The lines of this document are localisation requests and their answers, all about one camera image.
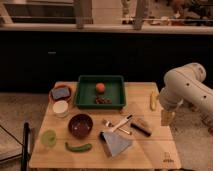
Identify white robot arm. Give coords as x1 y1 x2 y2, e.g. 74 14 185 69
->
158 63 213 136

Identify dark purple bowl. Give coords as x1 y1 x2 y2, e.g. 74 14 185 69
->
68 114 93 139

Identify yellow banana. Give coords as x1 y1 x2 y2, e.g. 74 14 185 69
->
150 91 157 111

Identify blue grey folded cloth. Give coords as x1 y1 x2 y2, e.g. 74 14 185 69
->
100 131 133 157

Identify green plastic tray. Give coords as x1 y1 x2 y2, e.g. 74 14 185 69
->
74 75 126 109

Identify brown nuts pile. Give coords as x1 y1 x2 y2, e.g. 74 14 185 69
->
95 96 112 104

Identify orange ball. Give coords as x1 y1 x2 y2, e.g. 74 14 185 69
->
95 83 105 93

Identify green cucumber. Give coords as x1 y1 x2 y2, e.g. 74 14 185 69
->
65 142 92 152

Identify orange-rimmed plate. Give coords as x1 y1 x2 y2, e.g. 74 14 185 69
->
49 85 72 102

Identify white cup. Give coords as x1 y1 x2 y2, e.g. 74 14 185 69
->
52 100 68 118

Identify blue sponge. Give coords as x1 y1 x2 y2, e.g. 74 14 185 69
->
51 87 70 100

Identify light green cup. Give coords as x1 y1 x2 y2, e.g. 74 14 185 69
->
41 130 56 147

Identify white handled utensil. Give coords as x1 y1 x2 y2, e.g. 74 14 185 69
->
110 115 132 132

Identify black chair frame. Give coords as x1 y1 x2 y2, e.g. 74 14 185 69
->
0 122 31 171

